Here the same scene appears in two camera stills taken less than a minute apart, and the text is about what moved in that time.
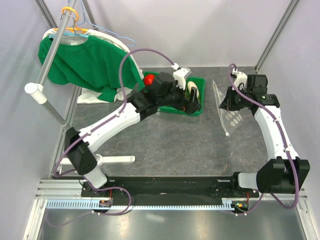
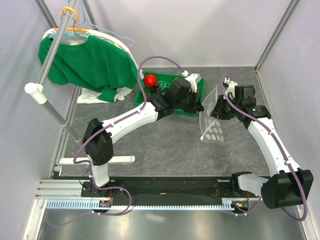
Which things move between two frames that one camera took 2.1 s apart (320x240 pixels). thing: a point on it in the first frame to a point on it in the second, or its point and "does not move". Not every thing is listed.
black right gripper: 227,104 to 218,112
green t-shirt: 93,65 does not move
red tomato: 149,79 does not move
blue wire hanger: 103,29 does not move
